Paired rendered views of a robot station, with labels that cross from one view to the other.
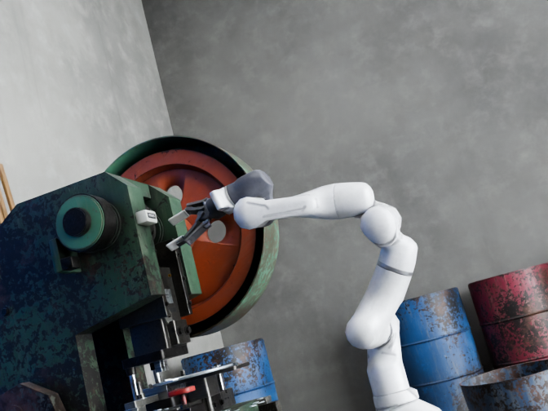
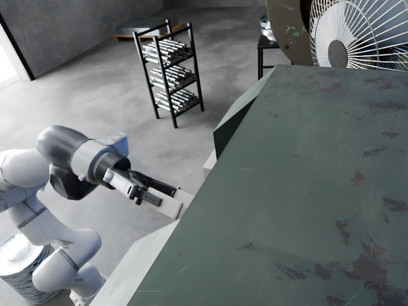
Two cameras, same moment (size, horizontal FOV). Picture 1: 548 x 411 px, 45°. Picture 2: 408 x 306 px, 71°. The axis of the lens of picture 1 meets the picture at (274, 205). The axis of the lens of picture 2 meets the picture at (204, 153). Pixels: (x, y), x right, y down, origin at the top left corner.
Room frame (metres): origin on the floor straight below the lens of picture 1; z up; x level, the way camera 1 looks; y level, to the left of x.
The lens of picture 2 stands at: (2.54, 0.50, 1.68)
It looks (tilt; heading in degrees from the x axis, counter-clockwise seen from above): 39 degrees down; 196
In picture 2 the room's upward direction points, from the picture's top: 9 degrees counter-clockwise
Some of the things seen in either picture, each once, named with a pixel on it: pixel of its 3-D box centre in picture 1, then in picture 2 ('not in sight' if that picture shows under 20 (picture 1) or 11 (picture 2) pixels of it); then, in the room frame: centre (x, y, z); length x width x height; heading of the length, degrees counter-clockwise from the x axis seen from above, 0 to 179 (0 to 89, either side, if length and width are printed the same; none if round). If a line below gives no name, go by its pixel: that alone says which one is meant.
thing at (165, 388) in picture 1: (165, 390); not in sight; (2.32, 0.52, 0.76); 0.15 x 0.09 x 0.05; 164
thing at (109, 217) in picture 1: (86, 231); not in sight; (2.09, 0.61, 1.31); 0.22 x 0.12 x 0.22; 74
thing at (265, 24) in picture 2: not in sight; (277, 51); (-0.79, 0.62, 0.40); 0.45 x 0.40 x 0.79; 176
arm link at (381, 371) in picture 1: (384, 349); (68, 276); (2.11, -0.22, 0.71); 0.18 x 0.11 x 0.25; 152
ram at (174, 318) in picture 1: (157, 307); not in sight; (2.31, 0.48, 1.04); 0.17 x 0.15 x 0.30; 74
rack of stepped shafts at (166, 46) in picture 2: not in sight; (171, 74); (-0.14, -0.45, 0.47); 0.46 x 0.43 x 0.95; 54
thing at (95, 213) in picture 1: (129, 230); not in sight; (2.32, 0.52, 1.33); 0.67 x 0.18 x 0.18; 164
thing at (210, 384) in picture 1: (213, 391); not in sight; (2.28, 0.35, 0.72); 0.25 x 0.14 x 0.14; 74
